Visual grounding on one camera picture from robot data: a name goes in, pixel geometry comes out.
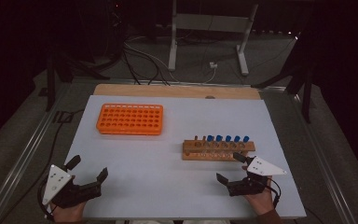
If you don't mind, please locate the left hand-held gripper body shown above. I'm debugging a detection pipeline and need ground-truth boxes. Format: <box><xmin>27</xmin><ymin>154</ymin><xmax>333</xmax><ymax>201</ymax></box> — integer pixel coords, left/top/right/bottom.
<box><xmin>41</xmin><ymin>164</ymin><xmax>103</xmax><ymax>210</ymax></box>

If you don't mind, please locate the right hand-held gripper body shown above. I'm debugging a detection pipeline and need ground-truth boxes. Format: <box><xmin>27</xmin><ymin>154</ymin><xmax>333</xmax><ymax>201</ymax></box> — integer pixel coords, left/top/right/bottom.
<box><xmin>227</xmin><ymin>156</ymin><xmax>288</xmax><ymax>197</ymax></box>

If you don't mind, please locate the wooden tube rack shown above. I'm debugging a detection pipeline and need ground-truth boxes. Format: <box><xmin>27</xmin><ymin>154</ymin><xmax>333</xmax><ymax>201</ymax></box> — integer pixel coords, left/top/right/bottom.
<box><xmin>181</xmin><ymin>134</ymin><xmax>256</xmax><ymax>162</ymax></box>

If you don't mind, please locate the orange plastic tube rack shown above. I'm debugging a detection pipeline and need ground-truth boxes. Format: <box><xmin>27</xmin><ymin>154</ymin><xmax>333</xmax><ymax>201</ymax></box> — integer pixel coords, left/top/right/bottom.
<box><xmin>95</xmin><ymin>103</ymin><xmax>165</xmax><ymax>136</ymax></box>

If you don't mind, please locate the person's left hand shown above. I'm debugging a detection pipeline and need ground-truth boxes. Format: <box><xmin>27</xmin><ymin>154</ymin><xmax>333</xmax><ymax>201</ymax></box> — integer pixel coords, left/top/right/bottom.
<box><xmin>49</xmin><ymin>200</ymin><xmax>88</xmax><ymax>224</ymax></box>

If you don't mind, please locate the person's right hand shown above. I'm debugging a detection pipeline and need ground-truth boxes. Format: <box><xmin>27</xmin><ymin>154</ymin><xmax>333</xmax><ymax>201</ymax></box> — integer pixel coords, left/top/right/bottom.
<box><xmin>243</xmin><ymin>182</ymin><xmax>276</xmax><ymax>216</ymax></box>

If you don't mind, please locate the dark tripod stand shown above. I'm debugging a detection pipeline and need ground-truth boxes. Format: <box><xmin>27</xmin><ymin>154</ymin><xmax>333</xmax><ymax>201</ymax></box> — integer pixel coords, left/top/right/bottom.
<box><xmin>251</xmin><ymin>29</ymin><xmax>314</xmax><ymax>124</ymax></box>
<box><xmin>45</xmin><ymin>50</ymin><xmax>110</xmax><ymax>112</ymax></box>

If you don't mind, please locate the wooden table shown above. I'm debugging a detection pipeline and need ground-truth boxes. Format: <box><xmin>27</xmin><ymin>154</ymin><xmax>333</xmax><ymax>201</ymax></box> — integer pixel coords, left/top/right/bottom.
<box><xmin>92</xmin><ymin>83</ymin><xmax>262</xmax><ymax>101</ymax></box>

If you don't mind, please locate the grey metal stand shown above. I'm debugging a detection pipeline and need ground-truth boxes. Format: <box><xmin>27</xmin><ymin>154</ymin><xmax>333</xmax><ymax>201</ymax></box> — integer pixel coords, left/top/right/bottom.
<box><xmin>167</xmin><ymin>0</ymin><xmax>259</xmax><ymax>77</ymax></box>

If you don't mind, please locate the dark equipment rack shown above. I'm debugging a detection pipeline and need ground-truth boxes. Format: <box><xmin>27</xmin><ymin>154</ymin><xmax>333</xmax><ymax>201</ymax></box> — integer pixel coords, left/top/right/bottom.
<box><xmin>103</xmin><ymin>0</ymin><xmax>127</xmax><ymax>64</ymax></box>

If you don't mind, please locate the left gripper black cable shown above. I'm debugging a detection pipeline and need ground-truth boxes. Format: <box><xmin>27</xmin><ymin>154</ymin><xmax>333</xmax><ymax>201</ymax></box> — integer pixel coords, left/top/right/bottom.
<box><xmin>36</xmin><ymin>175</ymin><xmax>56</xmax><ymax>222</ymax></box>

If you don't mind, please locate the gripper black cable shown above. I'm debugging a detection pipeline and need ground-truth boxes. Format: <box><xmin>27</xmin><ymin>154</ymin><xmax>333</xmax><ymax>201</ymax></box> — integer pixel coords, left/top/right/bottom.
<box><xmin>36</xmin><ymin>175</ymin><xmax>56</xmax><ymax>222</ymax></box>
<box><xmin>267</xmin><ymin>177</ymin><xmax>282</xmax><ymax>209</ymax></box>

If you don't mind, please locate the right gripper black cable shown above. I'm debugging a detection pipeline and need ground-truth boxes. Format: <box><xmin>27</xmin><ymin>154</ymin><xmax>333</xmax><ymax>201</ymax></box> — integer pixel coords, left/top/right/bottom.
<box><xmin>267</xmin><ymin>177</ymin><xmax>282</xmax><ymax>209</ymax></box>

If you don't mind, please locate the thin black floor cable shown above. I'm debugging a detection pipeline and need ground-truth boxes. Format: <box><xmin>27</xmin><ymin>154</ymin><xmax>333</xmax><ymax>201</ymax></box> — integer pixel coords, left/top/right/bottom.
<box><xmin>0</xmin><ymin>108</ymin><xmax>86</xmax><ymax>224</ymax></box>

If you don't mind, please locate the aluminium floor rail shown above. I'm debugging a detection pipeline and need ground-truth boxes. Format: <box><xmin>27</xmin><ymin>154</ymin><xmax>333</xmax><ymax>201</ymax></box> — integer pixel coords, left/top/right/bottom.
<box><xmin>70</xmin><ymin>77</ymin><xmax>288</xmax><ymax>92</ymax></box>
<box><xmin>0</xmin><ymin>82</ymin><xmax>76</xmax><ymax>224</ymax></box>
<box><xmin>290</xmin><ymin>91</ymin><xmax>358</xmax><ymax>224</ymax></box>

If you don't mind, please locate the black floor cable bundle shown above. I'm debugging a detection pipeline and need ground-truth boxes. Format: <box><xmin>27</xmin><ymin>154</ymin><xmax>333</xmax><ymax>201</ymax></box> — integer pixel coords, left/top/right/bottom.
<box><xmin>121</xmin><ymin>43</ymin><xmax>172</xmax><ymax>86</ymax></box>

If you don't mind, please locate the white floor cable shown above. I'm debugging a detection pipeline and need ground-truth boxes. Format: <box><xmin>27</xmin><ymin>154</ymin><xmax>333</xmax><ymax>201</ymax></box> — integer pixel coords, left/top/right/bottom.
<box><xmin>124</xmin><ymin>35</ymin><xmax>217</xmax><ymax>85</ymax></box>

